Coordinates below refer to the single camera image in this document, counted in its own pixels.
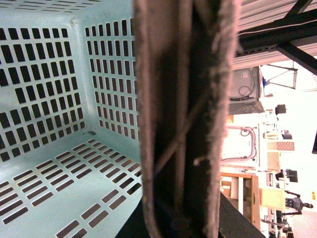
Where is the pink basket handle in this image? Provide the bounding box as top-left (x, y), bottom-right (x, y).
top-left (133, 0), bottom-right (241, 238)

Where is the light blue plastic basket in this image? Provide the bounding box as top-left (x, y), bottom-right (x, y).
top-left (0, 0), bottom-right (142, 238)

